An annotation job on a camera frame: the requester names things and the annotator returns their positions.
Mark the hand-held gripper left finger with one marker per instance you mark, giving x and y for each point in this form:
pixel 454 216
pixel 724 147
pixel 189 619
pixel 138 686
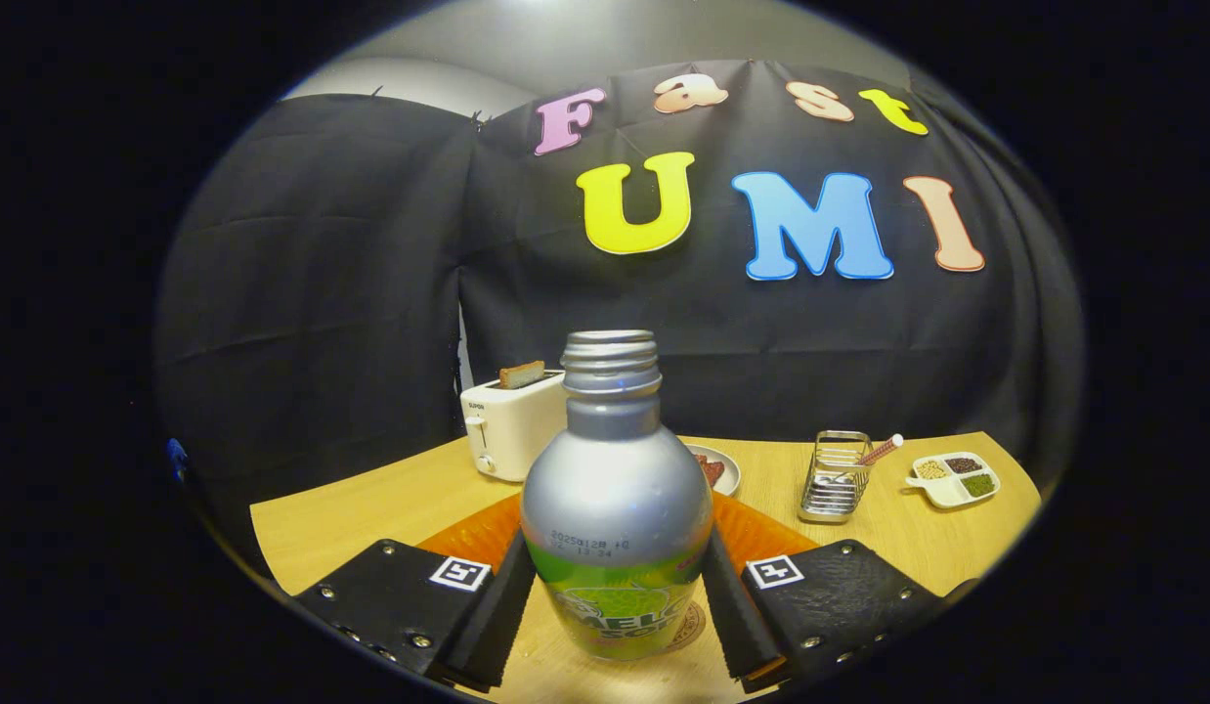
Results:
pixel 488 626

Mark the silver bottle with green label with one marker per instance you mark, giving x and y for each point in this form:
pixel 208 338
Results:
pixel 615 489

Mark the wooden table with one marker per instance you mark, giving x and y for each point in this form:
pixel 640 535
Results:
pixel 370 518

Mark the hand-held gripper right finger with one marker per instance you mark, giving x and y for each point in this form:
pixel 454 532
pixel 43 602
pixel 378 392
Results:
pixel 732 621

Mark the brown sausage pieces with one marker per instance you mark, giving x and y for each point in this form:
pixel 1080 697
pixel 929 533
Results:
pixel 711 472

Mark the striped stick with white tip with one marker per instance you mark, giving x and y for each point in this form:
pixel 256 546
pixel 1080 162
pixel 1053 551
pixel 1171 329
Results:
pixel 879 452

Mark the small blue object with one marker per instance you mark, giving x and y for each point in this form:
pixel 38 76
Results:
pixel 177 458

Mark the brown toast slice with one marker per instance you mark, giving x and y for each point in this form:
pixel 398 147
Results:
pixel 522 374

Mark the white round plate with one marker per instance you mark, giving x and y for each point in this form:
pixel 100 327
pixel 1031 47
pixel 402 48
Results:
pixel 730 474

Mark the round cork coaster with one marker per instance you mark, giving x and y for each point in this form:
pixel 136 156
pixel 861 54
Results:
pixel 691 626

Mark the black backdrop cloth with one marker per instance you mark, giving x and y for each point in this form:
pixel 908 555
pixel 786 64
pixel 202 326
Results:
pixel 370 293

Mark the white divided tray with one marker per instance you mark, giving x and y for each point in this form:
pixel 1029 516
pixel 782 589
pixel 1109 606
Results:
pixel 942 491

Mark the white toaster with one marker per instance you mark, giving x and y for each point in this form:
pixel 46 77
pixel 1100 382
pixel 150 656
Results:
pixel 512 425

